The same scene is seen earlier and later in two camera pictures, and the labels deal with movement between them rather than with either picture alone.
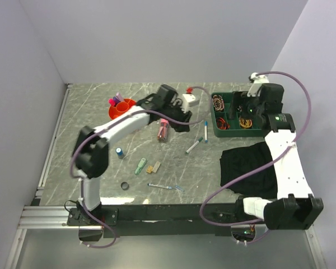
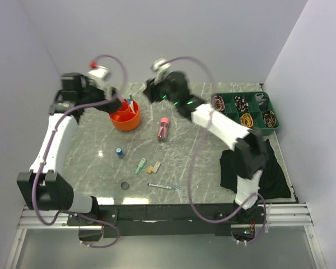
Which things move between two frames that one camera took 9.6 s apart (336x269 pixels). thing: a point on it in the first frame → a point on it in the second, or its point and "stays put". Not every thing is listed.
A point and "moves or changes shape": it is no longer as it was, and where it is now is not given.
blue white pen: (160, 186) stays put
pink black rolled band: (218, 102) stays put
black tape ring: (125, 186) stays put
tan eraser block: (149, 169) stays put
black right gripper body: (252, 106) → (162, 91)
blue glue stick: (120, 152) stays put
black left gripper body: (177, 109) → (92, 92)
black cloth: (234, 162) stays put
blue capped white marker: (206, 131) moves or changes shape
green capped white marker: (194, 145) → (131, 103)
